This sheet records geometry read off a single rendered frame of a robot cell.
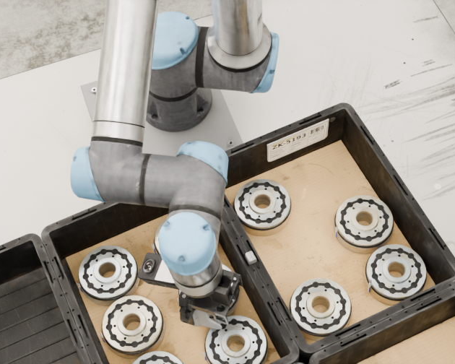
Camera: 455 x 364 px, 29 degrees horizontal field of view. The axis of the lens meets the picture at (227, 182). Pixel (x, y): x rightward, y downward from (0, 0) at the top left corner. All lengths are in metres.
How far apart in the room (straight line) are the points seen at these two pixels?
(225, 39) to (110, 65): 0.34
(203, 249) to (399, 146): 0.78
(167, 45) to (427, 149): 0.59
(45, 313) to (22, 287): 0.07
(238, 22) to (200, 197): 0.39
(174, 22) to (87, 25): 1.38
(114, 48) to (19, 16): 1.86
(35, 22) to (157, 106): 1.37
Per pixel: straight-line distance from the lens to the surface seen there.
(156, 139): 1.81
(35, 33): 3.07
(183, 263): 1.19
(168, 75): 1.68
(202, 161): 1.25
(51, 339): 1.57
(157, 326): 1.51
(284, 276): 1.57
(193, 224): 1.19
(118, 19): 1.29
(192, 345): 1.53
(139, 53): 1.28
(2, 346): 1.59
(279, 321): 1.43
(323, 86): 1.95
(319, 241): 1.60
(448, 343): 1.55
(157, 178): 1.25
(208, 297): 1.38
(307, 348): 1.41
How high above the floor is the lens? 2.25
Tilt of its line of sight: 59 degrees down
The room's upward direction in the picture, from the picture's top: 5 degrees counter-clockwise
